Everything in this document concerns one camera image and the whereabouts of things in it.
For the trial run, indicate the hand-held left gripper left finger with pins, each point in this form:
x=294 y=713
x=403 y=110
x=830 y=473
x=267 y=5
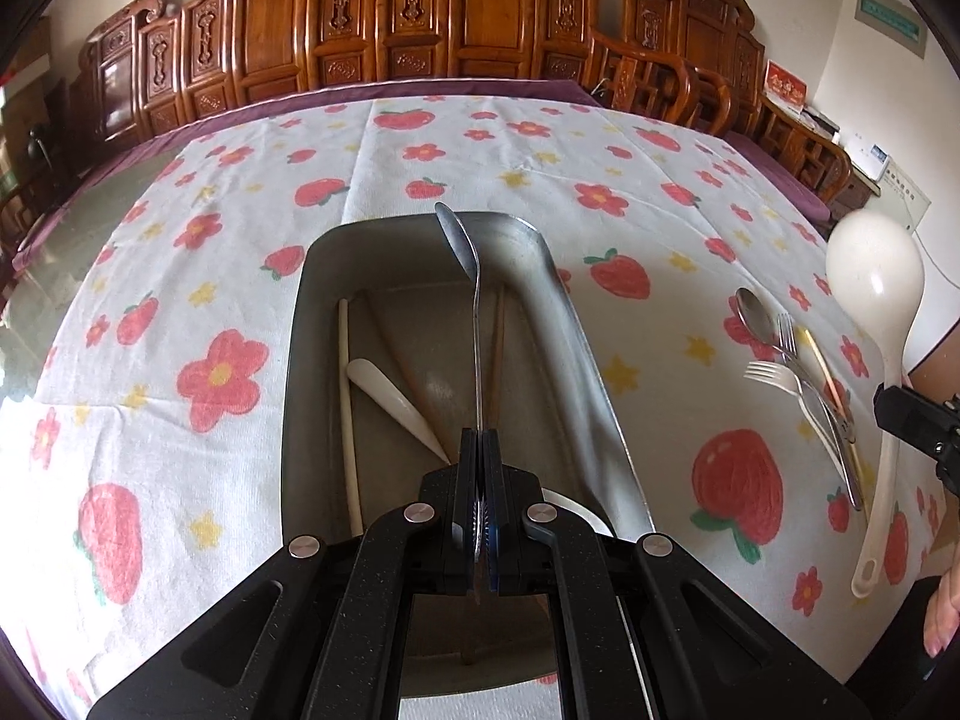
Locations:
x=470 y=480

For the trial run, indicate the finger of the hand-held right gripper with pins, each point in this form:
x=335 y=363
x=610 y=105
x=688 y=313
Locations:
x=911 y=416

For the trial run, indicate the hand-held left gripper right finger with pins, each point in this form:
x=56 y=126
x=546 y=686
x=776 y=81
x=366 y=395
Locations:
x=491 y=480

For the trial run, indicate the rectangular metal container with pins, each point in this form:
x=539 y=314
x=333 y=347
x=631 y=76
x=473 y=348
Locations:
x=540 y=360

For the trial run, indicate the cream chopstick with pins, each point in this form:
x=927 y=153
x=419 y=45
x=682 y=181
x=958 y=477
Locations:
x=346 y=405

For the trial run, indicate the white rice spoon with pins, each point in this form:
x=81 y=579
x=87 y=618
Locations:
x=874 y=270

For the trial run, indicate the metal spoon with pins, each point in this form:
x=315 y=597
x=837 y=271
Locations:
x=754 y=315
x=459 y=240

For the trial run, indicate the person's right hand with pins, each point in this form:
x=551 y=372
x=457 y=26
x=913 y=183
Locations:
x=946 y=615

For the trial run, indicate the yellowish wooden chopstick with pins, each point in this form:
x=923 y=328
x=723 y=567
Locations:
x=814 y=360

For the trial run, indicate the white plastic fork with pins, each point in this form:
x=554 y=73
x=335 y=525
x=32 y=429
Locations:
x=772 y=376

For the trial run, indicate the metal fork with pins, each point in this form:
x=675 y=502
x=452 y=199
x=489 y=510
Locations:
x=787 y=334

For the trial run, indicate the wooden side table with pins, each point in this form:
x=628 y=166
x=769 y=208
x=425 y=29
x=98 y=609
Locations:
x=855 y=191

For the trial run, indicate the white box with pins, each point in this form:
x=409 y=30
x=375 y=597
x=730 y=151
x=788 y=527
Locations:
x=866 y=156

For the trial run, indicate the purple armchair cushion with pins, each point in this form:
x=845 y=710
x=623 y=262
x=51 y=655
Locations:
x=780 y=176

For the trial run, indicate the red desk calendar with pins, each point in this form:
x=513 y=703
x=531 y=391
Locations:
x=786 y=88

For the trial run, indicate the strawberry print tablecloth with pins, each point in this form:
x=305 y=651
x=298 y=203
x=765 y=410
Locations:
x=187 y=255

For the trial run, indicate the green electrical panel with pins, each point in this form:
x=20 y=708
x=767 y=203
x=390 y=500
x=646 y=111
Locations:
x=891 y=19

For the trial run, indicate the carved wooden armchair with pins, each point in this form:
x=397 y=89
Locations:
x=690 y=45

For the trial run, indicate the carved wooden sofa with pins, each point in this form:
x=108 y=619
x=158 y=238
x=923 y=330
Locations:
x=337 y=22

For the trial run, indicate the black desk lamp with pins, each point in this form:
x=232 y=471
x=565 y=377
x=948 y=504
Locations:
x=41 y=150

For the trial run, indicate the white wall chart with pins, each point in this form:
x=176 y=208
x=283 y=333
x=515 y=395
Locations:
x=904 y=204

